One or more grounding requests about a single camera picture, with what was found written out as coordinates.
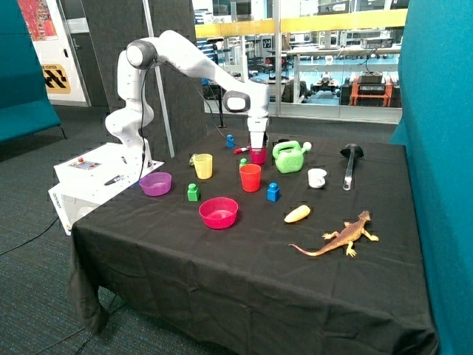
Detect red wall poster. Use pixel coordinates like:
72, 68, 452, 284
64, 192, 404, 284
17, 0, 58, 41

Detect blue toy block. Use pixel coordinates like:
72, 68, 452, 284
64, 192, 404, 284
225, 135, 235, 149
267, 182, 280, 202

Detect orange toy lizard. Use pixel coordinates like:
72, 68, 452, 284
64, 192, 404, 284
289, 210, 379, 257

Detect magenta plastic cup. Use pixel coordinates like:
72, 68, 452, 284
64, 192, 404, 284
250, 147, 267, 165

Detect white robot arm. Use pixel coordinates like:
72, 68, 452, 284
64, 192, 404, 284
105, 30, 269, 169

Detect green toy block front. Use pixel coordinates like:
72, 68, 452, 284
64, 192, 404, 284
187, 183, 200, 202

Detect black stand pole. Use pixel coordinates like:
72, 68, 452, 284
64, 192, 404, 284
207, 36, 226, 129

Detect black tablecloth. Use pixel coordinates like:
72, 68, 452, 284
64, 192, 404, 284
68, 132, 439, 354

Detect blue toy block front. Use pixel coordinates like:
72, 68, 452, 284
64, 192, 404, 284
267, 182, 280, 202

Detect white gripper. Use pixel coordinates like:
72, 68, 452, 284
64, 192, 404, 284
247, 117, 268, 152

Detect yellow toy corn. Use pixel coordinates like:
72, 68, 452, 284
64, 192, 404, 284
284, 205, 311, 223

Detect black yellow sign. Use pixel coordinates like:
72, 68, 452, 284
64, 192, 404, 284
41, 64, 71, 95

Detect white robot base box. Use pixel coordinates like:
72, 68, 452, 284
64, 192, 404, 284
49, 143, 163, 235

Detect yellow plastic cup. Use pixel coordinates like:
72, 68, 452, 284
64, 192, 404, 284
193, 153, 213, 180

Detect blue toy block back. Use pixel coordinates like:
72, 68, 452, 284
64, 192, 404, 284
225, 135, 235, 149

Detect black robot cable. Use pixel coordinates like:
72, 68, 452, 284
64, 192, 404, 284
137, 61, 252, 182

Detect black ladle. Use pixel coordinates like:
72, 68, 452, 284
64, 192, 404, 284
340, 143, 364, 191

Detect white plastic mug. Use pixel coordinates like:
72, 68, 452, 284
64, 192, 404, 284
307, 168, 327, 189

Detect black marker on base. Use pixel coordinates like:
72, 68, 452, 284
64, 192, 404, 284
104, 175, 124, 186

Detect red plastic cup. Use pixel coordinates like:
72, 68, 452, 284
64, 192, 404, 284
239, 163, 262, 192

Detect green toy watering can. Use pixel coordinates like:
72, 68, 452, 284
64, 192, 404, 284
272, 141, 312, 174

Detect purple plastic bowl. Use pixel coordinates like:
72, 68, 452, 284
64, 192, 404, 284
139, 172, 172, 197

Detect teal sofa left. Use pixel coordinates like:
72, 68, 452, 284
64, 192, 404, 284
0, 1, 61, 143

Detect teal partition right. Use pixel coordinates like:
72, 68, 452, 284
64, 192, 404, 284
391, 1, 472, 354

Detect pink plastic bowl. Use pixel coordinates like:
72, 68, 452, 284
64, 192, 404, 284
199, 197, 239, 229

